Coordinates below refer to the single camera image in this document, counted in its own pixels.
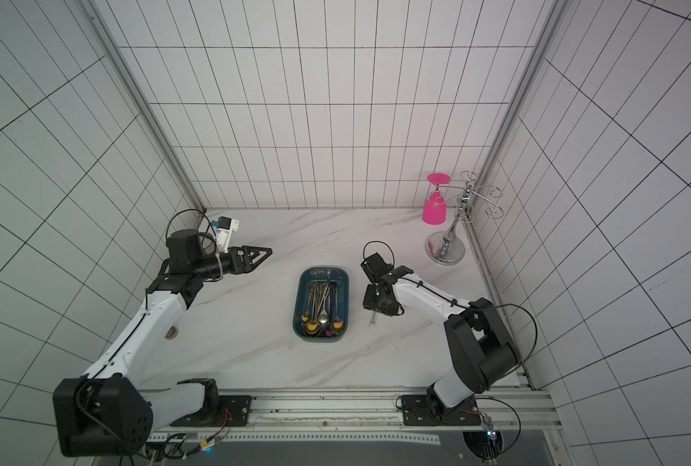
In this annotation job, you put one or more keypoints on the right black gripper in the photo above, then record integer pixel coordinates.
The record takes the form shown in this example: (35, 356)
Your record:
(380, 300)

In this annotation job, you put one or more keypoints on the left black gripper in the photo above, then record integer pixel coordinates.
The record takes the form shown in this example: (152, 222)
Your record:
(246, 265)

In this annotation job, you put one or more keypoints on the teal plastic storage box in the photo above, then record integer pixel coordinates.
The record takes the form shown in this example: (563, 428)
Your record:
(330, 275)

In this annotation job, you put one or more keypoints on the short gold spoon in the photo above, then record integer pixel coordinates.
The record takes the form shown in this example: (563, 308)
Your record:
(306, 316)

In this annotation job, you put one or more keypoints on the purple bowl dark spoon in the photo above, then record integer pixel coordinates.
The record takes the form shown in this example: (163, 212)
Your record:
(327, 329)

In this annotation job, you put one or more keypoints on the long gold spoon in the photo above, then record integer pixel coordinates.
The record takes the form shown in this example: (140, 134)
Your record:
(314, 329)

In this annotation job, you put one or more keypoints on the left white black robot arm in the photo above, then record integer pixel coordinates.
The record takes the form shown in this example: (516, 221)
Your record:
(106, 411)

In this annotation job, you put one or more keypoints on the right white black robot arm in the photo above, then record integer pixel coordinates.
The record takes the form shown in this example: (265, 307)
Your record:
(480, 346)

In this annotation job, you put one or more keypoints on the chrome wine glass rack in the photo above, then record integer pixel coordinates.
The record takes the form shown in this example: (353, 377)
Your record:
(445, 247)

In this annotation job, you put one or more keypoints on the pink upside-down wine glass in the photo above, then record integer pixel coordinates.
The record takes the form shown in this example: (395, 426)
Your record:
(435, 209)

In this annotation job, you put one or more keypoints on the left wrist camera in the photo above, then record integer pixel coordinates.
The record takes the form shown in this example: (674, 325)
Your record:
(223, 229)

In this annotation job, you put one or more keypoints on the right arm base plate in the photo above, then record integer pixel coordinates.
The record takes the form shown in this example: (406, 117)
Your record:
(428, 411)

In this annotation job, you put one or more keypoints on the aluminium mounting rail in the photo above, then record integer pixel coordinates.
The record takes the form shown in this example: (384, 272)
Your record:
(360, 414)

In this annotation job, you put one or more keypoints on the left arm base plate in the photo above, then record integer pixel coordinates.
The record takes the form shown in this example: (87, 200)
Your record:
(230, 410)

